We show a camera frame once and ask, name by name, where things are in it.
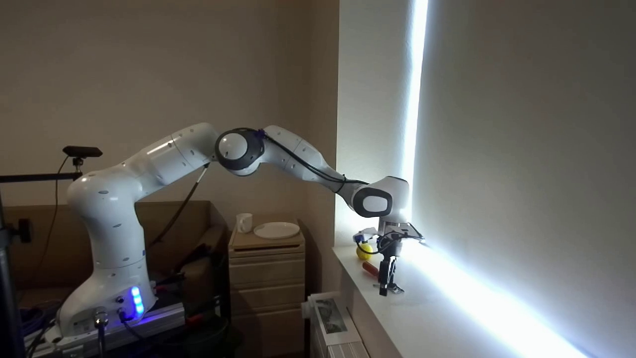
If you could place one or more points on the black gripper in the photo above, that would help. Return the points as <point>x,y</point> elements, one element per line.
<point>388,245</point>

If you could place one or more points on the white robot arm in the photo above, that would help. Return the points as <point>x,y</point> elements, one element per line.
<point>106,203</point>

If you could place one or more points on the light wood nightstand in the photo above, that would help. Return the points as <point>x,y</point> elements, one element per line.
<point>267,288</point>

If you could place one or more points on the red screwdriver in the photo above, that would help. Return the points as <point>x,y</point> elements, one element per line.
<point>371,269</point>

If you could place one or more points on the yellow ball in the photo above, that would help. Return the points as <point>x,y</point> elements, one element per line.
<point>365,251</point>

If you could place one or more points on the white round plate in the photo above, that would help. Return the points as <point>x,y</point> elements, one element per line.
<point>277,229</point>

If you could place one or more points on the white ceramic mug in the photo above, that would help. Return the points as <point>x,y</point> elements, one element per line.
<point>243,221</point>

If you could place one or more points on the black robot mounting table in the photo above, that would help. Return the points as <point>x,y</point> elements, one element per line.
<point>162,332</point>

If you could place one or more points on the tan leather armchair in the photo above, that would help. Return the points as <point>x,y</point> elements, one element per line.
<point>184,251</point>

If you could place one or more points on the window roller blind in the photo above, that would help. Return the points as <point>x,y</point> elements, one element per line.
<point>528,157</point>

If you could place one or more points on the white wall radiator heater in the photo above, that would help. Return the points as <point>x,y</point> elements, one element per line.
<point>333,332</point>

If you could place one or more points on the black camera on stand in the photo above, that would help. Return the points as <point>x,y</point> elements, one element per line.
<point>78,153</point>

